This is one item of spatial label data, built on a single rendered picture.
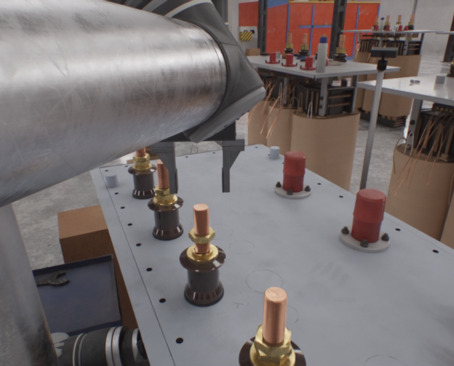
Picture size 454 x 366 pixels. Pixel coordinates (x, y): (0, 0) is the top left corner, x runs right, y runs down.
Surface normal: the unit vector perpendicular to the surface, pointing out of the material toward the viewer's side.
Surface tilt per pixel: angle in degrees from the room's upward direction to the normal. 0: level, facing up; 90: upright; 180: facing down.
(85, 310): 0
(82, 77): 82
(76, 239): 90
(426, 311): 0
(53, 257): 0
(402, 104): 90
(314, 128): 90
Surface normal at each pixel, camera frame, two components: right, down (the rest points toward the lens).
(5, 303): 0.66, 0.17
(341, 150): 0.42, 0.36
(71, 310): 0.00, -0.91
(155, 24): 0.67, -0.61
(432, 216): -0.11, 0.40
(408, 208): -0.78, 0.26
